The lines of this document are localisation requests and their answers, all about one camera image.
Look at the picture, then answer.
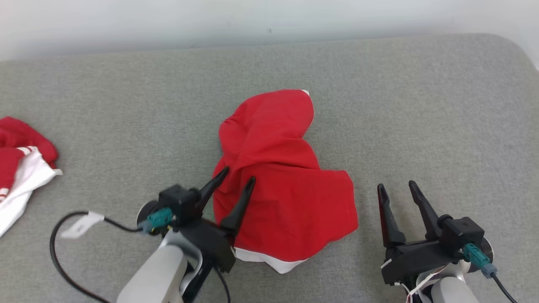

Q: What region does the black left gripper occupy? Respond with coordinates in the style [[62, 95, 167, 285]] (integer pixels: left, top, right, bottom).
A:
[[180, 167, 256, 274]]

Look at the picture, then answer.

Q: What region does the white cable label tag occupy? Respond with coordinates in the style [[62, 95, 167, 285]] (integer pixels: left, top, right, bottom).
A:
[[60, 211, 105, 239]]

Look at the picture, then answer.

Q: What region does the red Bulls basketball jersey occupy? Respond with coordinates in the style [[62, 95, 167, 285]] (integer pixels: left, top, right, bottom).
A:
[[0, 117, 63, 238]]

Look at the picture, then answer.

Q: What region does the red shorts white waistband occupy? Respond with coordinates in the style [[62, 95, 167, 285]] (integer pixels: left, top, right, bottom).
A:
[[212, 89, 359, 274]]

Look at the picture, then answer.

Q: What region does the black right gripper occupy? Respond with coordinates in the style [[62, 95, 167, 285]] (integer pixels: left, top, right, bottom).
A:
[[377, 181, 464, 287]]

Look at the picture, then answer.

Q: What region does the grey fabric sofa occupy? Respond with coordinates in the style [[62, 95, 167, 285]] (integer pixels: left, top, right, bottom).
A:
[[0, 34, 539, 303]]

